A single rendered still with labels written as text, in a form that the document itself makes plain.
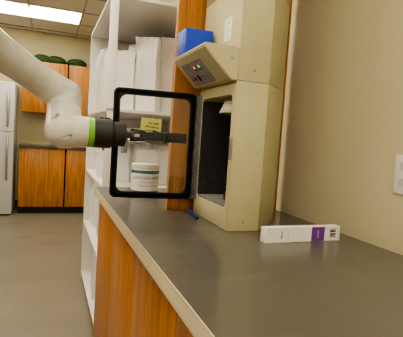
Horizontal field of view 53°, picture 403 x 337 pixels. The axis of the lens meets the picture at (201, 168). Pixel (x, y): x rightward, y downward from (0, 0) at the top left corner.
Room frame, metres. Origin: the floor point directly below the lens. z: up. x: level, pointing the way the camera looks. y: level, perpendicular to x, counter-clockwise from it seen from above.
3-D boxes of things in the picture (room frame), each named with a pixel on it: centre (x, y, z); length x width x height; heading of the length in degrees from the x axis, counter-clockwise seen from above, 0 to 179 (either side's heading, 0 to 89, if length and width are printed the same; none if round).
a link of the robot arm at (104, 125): (1.26, 0.31, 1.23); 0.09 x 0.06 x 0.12; 22
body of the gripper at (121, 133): (1.28, 0.24, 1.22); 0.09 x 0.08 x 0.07; 112
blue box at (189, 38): (1.48, 0.05, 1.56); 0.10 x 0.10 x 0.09; 21
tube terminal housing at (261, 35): (1.45, -0.15, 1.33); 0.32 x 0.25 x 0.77; 21
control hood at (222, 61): (1.39, 0.02, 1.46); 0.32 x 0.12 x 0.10; 21
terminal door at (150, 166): (1.51, 0.18, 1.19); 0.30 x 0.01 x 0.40; 104
